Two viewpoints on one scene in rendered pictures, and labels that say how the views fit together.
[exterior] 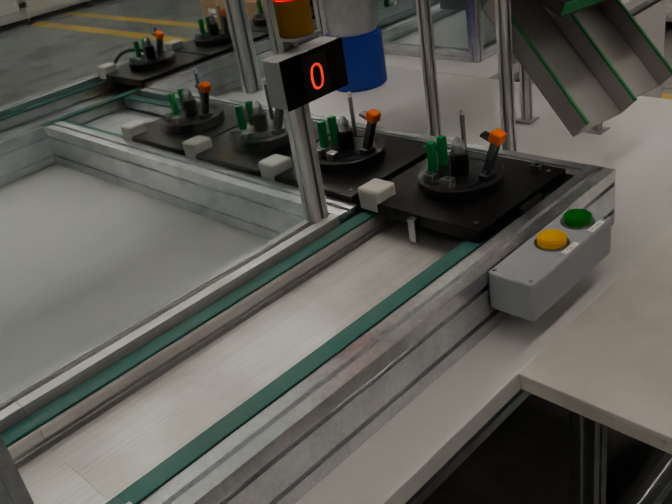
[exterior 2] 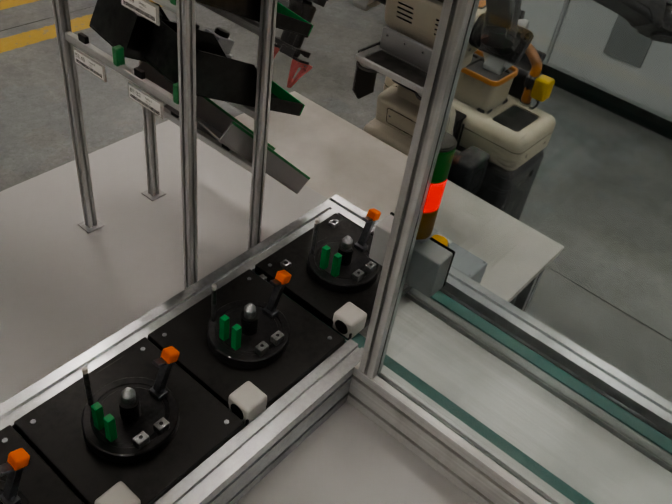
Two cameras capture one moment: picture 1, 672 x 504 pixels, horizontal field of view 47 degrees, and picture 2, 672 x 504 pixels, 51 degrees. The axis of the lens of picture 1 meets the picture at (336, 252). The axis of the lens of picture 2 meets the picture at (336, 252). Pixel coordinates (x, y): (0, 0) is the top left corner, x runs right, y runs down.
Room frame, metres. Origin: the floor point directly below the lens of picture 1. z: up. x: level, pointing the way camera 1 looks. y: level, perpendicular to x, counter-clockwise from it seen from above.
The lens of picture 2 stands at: (1.41, 0.75, 1.91)
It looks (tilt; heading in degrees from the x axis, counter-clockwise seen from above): 42 degrees down; 255
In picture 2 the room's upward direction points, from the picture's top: 9 degrees clockwise
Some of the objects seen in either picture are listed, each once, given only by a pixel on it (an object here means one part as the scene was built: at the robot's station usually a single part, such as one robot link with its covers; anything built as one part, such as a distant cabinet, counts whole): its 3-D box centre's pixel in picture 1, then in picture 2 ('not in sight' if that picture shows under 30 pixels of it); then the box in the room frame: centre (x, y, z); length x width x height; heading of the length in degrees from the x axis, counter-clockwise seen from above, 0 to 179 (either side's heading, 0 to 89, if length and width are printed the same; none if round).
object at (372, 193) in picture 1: (377, 195); (349, 320); (1.14, -0.08, 0.97); 0.05 x 0.05 x 0.04; 41
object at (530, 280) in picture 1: (552, 261); not in sight; (0.91, -0.30, 0.93); 0.21 x 0.07 x 0.06; 131
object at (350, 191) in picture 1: (344, 136); (249, 320); (1.32, -0.05, 1.01); 0.24 x 0.24 x 0.13; 41
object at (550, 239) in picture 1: (551, 241); not in sight; (0.91, -0.30, 0.96); 0.04 x 0.04 x 0.02
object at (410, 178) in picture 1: (461, 188); (342, 271); (1.13, -0.22, 0.96); 0.24 x 0.24 x 0.02; 41
